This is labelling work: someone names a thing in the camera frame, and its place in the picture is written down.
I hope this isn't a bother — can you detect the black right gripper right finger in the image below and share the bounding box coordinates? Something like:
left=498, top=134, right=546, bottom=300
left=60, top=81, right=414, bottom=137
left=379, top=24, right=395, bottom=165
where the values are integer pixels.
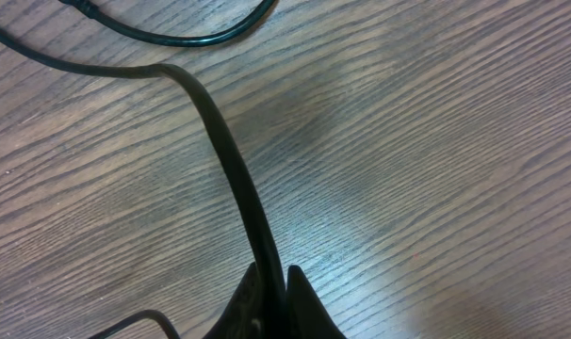
left=286, top=266, right=345, bottom=339

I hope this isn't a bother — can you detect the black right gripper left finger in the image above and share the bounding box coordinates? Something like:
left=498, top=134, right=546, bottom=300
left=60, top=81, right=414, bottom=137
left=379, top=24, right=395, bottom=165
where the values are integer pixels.
left=204, top=263, right=264, bottom=339

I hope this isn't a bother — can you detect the thick black cable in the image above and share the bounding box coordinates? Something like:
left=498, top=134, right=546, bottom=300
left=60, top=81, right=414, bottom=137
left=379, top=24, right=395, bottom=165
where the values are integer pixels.
left=58, top=0, right=277, bottom=48

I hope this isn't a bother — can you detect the black braided silver-tip cable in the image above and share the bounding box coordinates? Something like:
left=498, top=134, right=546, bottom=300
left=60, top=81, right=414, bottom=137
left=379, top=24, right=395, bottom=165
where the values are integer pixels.
left=0, top=16, right=286, bottom=339

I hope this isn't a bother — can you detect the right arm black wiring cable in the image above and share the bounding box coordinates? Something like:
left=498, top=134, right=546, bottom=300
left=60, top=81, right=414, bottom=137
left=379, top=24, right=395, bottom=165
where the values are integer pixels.
left=87, top=309, right=183, bottom=339

